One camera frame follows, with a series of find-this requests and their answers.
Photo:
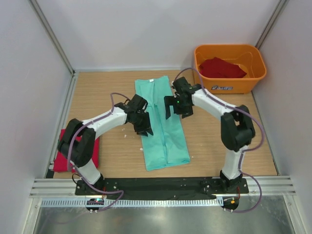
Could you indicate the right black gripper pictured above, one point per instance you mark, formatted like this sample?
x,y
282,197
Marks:
x,y
169,101

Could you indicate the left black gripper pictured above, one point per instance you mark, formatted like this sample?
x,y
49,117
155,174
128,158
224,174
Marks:
x,y
140,130

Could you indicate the teal t shirt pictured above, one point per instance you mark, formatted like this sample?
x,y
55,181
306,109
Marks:
x,y
167,147

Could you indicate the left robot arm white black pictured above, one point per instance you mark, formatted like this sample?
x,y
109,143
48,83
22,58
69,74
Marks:
x,y
77,142

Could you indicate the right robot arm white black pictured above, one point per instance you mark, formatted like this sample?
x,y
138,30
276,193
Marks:
x,y
236,126

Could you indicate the dark red t shirt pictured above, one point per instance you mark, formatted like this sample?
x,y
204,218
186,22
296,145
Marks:
x,y
218,68

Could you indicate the orange plastic bin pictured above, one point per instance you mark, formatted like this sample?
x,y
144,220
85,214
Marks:
x,y
247,57

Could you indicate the folded magenta t shirt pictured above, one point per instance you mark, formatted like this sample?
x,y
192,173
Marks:
x,y
60,163

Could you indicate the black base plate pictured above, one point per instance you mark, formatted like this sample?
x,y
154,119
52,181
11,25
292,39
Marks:
x,y
172,188

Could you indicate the white slotted cable duct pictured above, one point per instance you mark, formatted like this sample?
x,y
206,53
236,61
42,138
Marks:
x,y
97,202

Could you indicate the aluminium frame rail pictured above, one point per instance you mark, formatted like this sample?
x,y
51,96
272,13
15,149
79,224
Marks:
x,y
270,185

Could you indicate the right aluminium corner post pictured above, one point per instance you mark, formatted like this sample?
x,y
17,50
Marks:
x,y
281,5

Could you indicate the aluminium corner post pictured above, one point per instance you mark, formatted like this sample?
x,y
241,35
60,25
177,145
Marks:
x,y
47,27
281,5

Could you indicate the left aluminium corner post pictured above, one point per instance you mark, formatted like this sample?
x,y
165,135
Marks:
x,y
47,27

